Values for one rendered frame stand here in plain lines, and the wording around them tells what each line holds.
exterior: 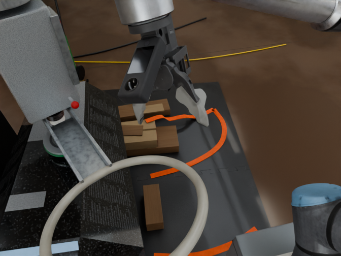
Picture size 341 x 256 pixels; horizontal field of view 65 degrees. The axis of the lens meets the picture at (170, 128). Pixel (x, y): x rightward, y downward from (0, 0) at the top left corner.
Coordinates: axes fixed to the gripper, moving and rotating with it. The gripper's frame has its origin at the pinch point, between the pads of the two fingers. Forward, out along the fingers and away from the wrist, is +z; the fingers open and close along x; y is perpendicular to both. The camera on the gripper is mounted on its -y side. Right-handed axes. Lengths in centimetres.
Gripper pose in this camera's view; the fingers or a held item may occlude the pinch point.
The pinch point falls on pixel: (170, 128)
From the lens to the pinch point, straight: 52.9
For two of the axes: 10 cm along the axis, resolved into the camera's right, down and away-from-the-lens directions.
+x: -8.8, -0.4, 4.7
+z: 2.3, 8.4, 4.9
